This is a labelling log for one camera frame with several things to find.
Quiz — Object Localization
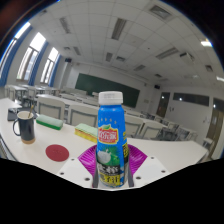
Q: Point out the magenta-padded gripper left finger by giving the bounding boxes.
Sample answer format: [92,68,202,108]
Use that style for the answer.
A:
[56,144,99,189]

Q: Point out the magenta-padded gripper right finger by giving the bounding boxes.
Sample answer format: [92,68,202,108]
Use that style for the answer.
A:
[127,143,171,189]

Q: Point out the blue drink bottle white cap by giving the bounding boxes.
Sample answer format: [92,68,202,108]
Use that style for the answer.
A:
[95,90,130,189]

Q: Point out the flat round red coaster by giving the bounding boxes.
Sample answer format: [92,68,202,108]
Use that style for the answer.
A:
[45,143,70,163]

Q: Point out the yellow and green sponge block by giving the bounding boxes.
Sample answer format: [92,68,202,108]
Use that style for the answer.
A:
[74,122,99,144]

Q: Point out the white classroom chairs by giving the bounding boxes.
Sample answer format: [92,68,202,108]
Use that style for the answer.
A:
[6,84,214,151]

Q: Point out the dark blue mug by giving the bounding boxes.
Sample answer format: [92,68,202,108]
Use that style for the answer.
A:
[12,110,37,145]

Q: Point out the dark brown door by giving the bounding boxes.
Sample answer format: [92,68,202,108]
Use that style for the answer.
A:
[156,91,171,118]

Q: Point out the wooden stir stick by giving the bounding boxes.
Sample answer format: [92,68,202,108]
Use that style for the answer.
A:
[27,104,35,120]

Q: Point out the white classroom desks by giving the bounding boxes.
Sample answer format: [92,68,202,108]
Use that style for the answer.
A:
[3,83,158,129]

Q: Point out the green chalkboard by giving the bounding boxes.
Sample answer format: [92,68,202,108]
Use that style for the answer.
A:
[74,72,141,109]

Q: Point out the blue curtains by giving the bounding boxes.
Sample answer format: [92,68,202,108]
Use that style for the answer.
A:
[0,25,62,88]

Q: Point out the tall windows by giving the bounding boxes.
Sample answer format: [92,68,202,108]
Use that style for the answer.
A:
[0,21,60,85]

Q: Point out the ceiling light panels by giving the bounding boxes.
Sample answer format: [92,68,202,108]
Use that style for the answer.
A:
[39,3,224,83]

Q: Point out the dark high wall window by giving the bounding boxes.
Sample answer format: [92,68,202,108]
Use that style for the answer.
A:
[172,92,211,107]

